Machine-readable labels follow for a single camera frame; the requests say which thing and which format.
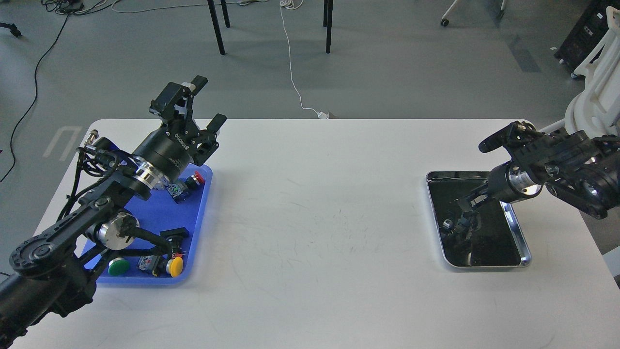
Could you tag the silver metal tray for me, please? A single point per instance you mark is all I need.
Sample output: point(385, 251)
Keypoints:
point(498, 244)

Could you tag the black equipment case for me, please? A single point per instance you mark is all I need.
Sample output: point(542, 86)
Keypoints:
point(586, 34)

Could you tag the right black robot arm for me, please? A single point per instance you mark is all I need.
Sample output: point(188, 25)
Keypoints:
point(576, 169)

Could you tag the small grey switch block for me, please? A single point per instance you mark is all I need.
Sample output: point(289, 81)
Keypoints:
point(150, 264)

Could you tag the green push button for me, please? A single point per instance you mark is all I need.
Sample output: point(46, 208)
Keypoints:
point(118, 267)

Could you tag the blue plastic tray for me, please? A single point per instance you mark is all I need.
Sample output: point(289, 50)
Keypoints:
point(161, 213)

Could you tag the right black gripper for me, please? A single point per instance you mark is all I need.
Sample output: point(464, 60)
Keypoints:
point(506, 183)

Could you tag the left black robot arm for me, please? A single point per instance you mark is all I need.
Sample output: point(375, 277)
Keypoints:
point(56, 270)

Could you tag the white office chair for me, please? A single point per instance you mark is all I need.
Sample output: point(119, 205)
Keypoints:
point(596, 109)

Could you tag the red push button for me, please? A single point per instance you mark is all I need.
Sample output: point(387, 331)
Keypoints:
point(195, 180)

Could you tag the yellow push button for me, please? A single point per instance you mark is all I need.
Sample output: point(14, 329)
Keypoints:
point(175, 266)

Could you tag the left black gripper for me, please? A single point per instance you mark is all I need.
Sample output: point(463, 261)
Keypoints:
point(178, 142)

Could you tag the black push button switch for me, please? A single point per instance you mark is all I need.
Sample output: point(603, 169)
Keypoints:
point(175, 237)

